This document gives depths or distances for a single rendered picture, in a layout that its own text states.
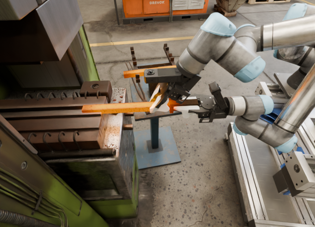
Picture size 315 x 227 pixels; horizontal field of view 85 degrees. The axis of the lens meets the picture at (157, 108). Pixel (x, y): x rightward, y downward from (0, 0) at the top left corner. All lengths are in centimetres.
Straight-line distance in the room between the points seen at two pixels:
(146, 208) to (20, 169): 109
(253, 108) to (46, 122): 73
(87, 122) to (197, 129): 138
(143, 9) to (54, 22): 379
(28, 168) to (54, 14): 38
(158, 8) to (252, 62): 377
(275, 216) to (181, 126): 101
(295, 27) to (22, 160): 77
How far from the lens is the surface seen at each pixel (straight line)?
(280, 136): 79
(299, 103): 77
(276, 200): 152
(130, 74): 88
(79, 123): 65
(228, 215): 158
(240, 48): 50
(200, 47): 48
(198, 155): 170
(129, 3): 410
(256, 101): 72
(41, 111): 77
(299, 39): 61
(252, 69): 50
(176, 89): 54
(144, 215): 149
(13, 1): 34
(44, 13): 40
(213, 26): 47
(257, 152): 164
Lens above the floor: 146
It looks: 47 degrees down
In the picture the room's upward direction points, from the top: straight up
